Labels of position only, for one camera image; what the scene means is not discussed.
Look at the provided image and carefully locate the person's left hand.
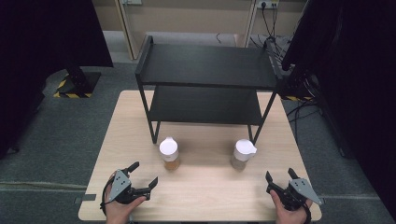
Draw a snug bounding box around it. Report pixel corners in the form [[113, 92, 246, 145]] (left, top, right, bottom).
[[104, 173, 148, 224]]

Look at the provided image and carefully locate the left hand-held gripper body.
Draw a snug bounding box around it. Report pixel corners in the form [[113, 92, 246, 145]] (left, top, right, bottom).
[[107, 169, 152, 205]]

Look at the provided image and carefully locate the grey spice jar white lid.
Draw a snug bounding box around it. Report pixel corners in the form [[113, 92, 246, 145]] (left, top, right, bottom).
[[230, 138, 258, 172]]

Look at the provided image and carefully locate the hand-held gripper cable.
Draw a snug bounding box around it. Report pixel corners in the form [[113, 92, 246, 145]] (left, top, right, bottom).
[[99, 177, 117, 217], [300, 202, 313, 224]]

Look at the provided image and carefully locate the black curtain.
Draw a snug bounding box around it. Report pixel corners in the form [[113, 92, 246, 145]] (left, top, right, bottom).
[[0, 0, 114, 161], [280, 0, 396, 220]]

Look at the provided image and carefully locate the beige wooden partition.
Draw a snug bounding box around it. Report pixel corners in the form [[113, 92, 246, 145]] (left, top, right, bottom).
[[113, 0, 260, 61]]

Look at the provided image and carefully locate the right hand-held gripper cable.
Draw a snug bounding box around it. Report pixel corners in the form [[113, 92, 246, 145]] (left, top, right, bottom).
[[300, 202, 313, 224]]

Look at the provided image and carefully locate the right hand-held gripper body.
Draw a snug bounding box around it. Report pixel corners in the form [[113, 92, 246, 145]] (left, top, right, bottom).
[[266, 177, 323, 212]]

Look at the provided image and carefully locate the left hand-held gripper cable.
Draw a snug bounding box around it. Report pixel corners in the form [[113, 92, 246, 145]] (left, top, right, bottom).
[[99, 177, 117, 217]]

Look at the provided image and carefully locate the black two-tier metal shelf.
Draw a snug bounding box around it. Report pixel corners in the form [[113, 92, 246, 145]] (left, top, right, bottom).
[[134, 35, 285, 147]]

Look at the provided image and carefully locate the white wall socket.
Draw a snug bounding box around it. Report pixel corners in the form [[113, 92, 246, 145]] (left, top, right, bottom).
[[256, 0, 280, 9]]

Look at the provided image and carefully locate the orange spice jar white lid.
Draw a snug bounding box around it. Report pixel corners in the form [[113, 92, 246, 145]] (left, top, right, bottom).
[[159, 136, 181, 172]]

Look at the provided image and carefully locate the person's right hand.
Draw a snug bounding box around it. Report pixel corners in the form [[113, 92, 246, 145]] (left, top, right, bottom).
[[269, 189, 314, 224]]

